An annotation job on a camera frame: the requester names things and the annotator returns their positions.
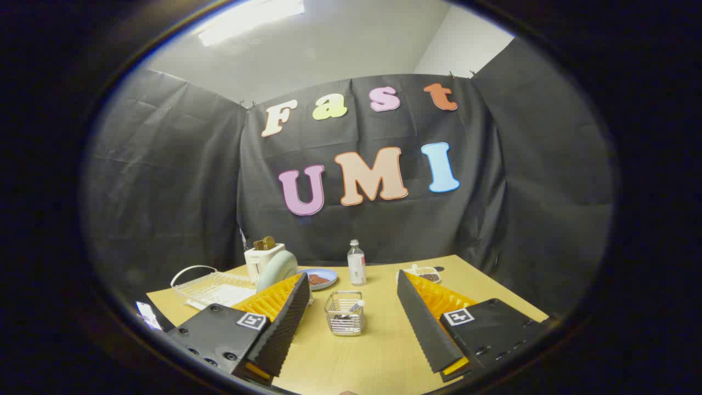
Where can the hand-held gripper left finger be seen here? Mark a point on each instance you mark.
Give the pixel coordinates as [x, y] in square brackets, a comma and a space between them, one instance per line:
[285, 323]

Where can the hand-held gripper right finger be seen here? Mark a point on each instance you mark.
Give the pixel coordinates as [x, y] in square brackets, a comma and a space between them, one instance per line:
[419, 318]

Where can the pale green plate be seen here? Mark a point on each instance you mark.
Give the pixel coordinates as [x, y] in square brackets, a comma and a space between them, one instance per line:
[277, 270]

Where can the white divided dish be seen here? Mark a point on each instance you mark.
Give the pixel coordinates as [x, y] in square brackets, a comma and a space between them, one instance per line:
[428, 274]

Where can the dark food on blue plate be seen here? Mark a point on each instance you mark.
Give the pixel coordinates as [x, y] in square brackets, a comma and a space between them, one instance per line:
[317, 280]

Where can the blue plate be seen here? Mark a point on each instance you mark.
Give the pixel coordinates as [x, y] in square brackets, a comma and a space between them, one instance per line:
[330, 277]

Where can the white drip tray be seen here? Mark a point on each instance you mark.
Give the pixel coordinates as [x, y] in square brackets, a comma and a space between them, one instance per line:
[233, 296]

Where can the white toaster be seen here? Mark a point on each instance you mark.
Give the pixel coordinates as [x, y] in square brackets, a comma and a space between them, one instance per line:
[256, 263]

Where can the brown toast slices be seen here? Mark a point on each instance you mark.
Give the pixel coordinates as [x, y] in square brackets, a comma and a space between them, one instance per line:
[265, 243]

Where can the clear plastic bottle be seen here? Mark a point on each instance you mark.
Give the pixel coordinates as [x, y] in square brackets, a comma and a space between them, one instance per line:
[356, 263]

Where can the white flat object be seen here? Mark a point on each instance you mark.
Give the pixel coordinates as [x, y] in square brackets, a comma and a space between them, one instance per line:
[148, 315]

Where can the black backdrop cloth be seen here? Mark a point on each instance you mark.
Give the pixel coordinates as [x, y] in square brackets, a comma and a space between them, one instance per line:
[164, 181]

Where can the ceiling light panel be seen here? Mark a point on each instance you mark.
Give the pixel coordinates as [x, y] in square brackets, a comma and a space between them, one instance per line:
[247, 19]

